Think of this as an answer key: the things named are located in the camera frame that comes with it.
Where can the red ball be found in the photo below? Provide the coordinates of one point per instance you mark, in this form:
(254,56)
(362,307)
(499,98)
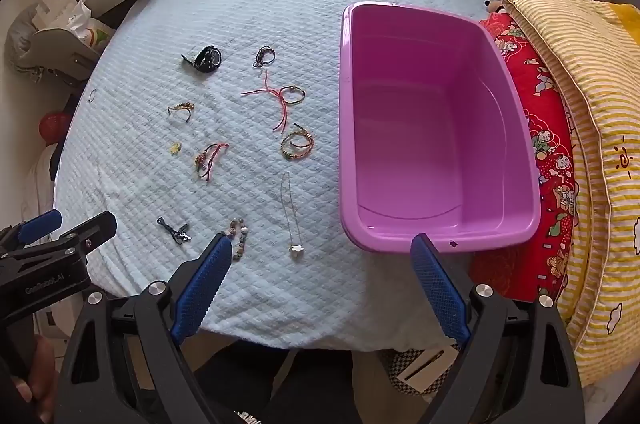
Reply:
(55,127)

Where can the purple plastic tub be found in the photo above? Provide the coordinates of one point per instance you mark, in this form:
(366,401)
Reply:
(430,114)

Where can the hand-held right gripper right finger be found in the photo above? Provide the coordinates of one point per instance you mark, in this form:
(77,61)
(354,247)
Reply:
(440,289)

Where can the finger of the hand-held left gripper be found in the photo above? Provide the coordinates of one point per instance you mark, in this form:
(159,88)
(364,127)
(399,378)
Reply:
(42,224)
(95,226)

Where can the person's dark pants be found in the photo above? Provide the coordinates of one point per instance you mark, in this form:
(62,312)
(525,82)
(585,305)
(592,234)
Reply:
(240,379)

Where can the printed white plastic bag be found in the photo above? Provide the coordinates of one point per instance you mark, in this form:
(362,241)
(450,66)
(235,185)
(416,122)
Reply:
(92,32)

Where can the grey chair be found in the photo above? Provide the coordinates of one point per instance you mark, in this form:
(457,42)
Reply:
(50,49)

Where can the red printed quilt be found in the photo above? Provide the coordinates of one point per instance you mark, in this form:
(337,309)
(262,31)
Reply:
(545,104)

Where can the person's left hand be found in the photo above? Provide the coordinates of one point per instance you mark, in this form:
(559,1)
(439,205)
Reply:
(32,376)

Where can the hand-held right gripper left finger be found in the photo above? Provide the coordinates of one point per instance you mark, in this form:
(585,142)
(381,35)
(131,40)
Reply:
(202,284)

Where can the light blue bed blanket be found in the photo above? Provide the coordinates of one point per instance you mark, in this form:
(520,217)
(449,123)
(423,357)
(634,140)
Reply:
(150,184)

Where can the black wristwatch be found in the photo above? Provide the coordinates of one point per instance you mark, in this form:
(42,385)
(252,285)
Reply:
(207,58)

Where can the houndstooth slipper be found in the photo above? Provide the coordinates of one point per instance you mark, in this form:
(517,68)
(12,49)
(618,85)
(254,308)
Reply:
(400,356)

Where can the yellow striped quilt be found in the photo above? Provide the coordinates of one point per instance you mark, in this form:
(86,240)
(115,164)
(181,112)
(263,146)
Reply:
(590,104)

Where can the small brown plush toy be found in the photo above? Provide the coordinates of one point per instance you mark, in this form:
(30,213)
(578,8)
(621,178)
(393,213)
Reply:
(494,7)

